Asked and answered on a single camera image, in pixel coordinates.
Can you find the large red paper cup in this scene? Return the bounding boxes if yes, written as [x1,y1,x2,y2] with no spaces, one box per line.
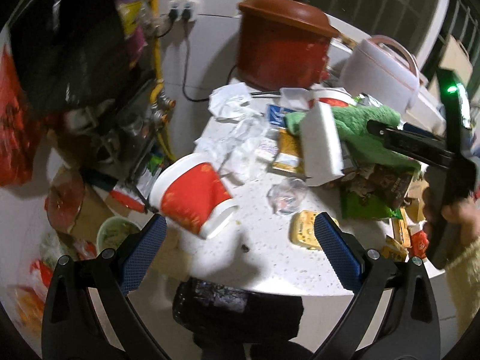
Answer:
[149,153,238,240]

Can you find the green bowl with leftovers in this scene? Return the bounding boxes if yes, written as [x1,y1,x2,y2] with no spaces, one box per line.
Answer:
[96,216,141,254]

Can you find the brown cardboard box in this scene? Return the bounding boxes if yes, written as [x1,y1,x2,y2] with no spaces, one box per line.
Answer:
[67,185,114,244]

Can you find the yellow snack packet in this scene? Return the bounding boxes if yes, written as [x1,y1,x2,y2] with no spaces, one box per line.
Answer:
[289,210,322,250]

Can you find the yellow gas pipe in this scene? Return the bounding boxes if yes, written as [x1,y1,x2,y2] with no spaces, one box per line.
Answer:
[150,0,176,162]

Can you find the red plastic bag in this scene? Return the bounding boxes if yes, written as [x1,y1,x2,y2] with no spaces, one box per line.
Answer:
[0,47,41,187]

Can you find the white sponge block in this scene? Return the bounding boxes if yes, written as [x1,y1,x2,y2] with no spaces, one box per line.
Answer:
[299,102,344,187]

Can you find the black power cable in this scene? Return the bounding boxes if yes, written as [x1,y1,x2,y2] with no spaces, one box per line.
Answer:
[181,18,238,103]

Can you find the right hand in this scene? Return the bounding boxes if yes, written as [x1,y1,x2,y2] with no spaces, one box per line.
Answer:
[422,188,479,248]

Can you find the green snack bag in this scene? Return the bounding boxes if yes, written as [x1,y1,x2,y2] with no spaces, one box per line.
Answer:
[340,188,402,220]

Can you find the yellow brown food packet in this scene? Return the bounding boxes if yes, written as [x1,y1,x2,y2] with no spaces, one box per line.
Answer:
[272,129,304,176]

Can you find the beige sleeve forearm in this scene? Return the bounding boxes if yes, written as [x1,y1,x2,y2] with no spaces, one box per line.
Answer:
[445,239,480,336]

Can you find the small red paper cup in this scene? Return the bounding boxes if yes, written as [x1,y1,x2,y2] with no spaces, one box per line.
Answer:
[308,88,356,108]

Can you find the white paper tissue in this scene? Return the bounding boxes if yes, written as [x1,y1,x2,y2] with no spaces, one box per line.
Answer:
[208,82,261,122]

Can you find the green cloth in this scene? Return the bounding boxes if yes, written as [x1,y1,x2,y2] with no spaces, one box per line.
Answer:
[285,106,421,173]

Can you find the white rice cooker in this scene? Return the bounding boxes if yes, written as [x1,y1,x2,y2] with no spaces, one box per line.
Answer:
[339,36,420,114]

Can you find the black trash bin bag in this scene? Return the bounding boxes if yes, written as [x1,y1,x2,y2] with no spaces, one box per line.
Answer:
[172,278,304,344]

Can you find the clear plastic cup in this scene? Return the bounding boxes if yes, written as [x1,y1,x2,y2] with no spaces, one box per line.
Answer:
[267,177,308,215]

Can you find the dark brown snack bag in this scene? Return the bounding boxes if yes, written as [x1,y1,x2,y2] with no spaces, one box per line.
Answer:
[340,164,415,210]

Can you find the red ceramic stew pot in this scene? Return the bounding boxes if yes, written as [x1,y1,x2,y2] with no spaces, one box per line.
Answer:
[236,0,339,90]

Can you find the white wall socket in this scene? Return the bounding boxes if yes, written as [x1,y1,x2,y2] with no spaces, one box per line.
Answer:
[168,0,202,22]

